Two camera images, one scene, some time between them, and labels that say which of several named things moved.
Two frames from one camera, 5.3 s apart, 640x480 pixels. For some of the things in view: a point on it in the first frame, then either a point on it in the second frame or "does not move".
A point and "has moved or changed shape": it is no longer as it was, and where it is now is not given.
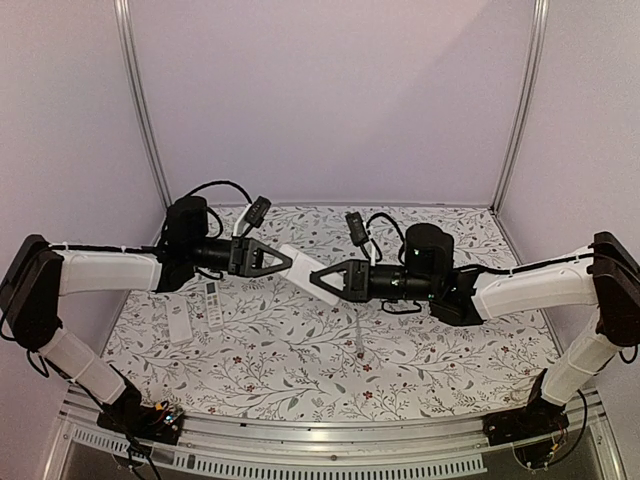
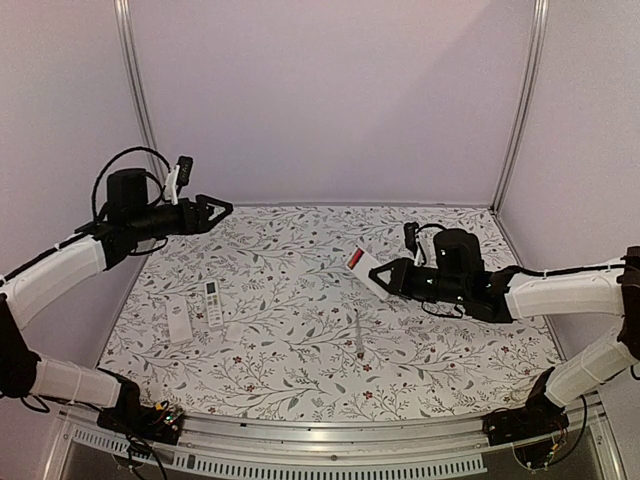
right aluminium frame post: (541, 14) does not move
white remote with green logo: (179, 321) does not move
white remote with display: (214, 309) does not move
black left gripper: (247, 258) -> (202, 212)
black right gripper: (356, 286) -> (399, 269)
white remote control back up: (299, 273) has moved or changed shape
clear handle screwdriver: (358, 334) does not move
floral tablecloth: (276, 348) does not move
